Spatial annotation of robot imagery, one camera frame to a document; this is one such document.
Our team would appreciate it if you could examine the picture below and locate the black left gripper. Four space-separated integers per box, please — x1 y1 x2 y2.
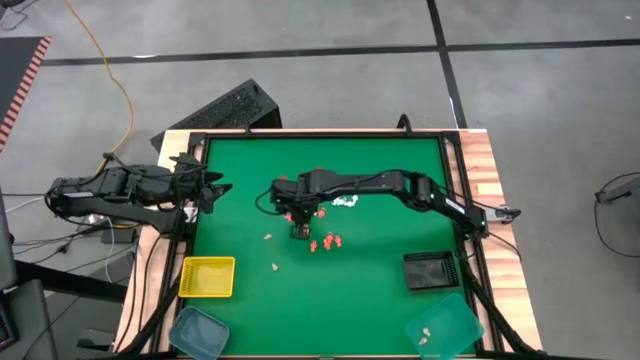
174 168 234 215

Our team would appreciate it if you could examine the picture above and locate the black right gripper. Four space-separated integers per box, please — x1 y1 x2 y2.
284 195 320 241

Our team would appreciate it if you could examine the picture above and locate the black perforated computer case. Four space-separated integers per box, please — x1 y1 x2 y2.
149 78 284 153

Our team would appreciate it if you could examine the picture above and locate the green table mat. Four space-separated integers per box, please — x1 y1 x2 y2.
185 135 480 357

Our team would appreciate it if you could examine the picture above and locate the yellow plastic basket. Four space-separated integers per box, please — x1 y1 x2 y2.
177 256 237 300

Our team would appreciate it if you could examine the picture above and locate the black plastic basket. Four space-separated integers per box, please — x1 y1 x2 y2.
402 250 461 293

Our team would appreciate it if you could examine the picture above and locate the blue plastic bin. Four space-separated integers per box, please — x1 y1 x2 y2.
168 305 231 360

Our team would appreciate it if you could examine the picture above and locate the black metal beam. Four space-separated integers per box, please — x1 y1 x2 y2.
14 259 129 305

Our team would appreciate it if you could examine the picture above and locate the teal plastic bin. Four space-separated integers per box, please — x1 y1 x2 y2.
404 292 485 360

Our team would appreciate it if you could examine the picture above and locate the black table foot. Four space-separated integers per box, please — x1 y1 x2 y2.
74 329 114 351

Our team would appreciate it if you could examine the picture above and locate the grey hub box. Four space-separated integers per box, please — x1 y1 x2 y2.
487 203 522 224

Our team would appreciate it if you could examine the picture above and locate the grey panel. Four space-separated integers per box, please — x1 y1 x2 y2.
0 189 19 291

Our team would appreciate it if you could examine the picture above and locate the hazard striped black mat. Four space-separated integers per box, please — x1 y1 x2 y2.
0 35 53 151

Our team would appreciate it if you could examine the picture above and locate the black aluminium table frame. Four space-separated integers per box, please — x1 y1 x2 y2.
149 128 501 359

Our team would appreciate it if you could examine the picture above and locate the yellow cable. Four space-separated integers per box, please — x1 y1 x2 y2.
62 0 136 174

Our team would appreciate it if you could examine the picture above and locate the black diagonal frame strut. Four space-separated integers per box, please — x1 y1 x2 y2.
457 244 531 355
119 272 184 355

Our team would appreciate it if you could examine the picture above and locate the white cable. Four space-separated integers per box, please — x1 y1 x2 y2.
0 197 46 214

